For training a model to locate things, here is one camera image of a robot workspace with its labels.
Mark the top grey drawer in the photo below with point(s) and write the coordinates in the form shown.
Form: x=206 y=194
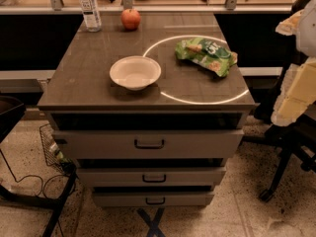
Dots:
x=148 y=144

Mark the grey drawer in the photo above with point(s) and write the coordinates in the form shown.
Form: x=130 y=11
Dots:
x=148 y=144
x=151 y=177
x=153 y=199

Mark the grey drawer cabinet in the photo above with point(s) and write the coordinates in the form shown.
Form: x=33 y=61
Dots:
x=143 y=127

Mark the clear plastic water bottle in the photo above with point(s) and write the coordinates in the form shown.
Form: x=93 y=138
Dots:
x=91 y=15

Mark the green chip bag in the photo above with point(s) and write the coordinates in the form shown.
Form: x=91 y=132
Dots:
x=206 y=53

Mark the wire mesh basket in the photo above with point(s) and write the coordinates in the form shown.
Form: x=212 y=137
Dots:
x=53 y=155

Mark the black office chair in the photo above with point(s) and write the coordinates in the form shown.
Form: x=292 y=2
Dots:
x=295 y=139

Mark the middle grey drawer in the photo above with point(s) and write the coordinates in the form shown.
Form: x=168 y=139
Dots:
x=151 y=177

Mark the blue tape cross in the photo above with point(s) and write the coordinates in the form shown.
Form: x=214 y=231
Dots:
x=154 y=229

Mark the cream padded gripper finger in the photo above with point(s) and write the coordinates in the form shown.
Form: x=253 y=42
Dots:
x=289 y=26
x=298 y=92

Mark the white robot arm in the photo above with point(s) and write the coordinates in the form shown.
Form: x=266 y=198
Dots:
x=305 y=38

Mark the bottom grey drawer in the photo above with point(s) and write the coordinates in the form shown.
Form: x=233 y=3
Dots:
x=153 y=199

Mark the red apple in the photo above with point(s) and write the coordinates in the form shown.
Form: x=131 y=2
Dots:
x=130 y=19

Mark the white paper bowl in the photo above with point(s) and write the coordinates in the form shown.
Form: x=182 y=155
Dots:
x=135 y=72

